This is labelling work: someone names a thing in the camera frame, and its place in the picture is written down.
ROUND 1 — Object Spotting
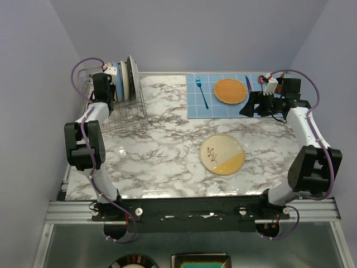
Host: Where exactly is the grey white plate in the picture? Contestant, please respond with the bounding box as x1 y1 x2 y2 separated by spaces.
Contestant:
129 55 141 97

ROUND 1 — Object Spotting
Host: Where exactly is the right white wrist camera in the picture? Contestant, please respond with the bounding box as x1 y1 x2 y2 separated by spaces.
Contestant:
263 73 278 95

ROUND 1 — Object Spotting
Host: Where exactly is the wire dish rack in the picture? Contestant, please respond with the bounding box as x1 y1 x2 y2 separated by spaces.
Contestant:
78 65 148 136

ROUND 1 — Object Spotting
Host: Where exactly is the blue metal fork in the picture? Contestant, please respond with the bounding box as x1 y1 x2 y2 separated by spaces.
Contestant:
196 77 209 109

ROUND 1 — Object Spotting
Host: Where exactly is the round striped object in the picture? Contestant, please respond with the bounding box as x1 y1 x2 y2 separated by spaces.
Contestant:
108 254 159 268

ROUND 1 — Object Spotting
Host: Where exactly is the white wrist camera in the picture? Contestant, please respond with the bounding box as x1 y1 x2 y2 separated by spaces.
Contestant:
103 66 118 85
263 73 278 95

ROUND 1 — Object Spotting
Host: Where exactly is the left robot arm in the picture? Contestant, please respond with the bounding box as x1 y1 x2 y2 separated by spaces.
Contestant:
64 73 124 221

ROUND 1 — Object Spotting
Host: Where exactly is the iridescent spoon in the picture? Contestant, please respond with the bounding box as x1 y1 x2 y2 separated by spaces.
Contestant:
258 75 265 92

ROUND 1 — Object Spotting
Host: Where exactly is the woven wicker trivet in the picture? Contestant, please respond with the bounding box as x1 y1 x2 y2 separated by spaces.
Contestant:
214 78 247 104

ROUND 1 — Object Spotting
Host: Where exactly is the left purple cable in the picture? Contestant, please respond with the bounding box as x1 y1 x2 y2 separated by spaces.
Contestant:
70 57 138 243

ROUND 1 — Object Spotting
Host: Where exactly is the brown ceramic cup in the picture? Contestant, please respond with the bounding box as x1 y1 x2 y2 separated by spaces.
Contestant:
274 84 282 94

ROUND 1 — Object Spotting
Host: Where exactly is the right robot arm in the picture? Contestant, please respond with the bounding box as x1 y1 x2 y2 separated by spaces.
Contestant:
240 74 342 219

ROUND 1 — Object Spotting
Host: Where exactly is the iridescent table knife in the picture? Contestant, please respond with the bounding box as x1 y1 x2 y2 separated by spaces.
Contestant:
245 76 252 93

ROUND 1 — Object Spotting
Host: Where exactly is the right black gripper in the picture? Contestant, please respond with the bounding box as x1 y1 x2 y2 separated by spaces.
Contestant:
239 91 283 117

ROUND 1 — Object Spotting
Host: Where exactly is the yellow and cream plate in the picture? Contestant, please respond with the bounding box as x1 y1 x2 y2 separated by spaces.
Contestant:
199 133 245 175

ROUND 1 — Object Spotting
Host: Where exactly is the aluminium extrusion rail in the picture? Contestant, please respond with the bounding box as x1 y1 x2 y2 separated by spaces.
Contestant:
45 199 341 224

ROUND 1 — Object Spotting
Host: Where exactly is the black mounting base bar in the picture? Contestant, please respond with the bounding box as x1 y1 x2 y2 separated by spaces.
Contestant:
92 194 289 233

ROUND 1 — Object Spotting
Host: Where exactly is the cream white plate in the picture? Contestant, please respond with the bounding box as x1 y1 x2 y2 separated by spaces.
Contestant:
120 61 130 101

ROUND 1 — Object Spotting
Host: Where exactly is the light blue plate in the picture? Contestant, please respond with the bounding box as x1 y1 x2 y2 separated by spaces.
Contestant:
113 62 124 102

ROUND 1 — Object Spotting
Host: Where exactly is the dark rectangular tray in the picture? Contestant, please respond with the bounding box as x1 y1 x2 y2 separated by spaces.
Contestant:
171 252 232 268

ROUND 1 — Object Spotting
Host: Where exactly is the blue tiled placemat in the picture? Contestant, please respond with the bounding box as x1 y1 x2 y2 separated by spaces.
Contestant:
186 73 279 119

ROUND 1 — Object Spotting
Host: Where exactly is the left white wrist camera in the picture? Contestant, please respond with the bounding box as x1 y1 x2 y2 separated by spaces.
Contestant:
103 66 118 85

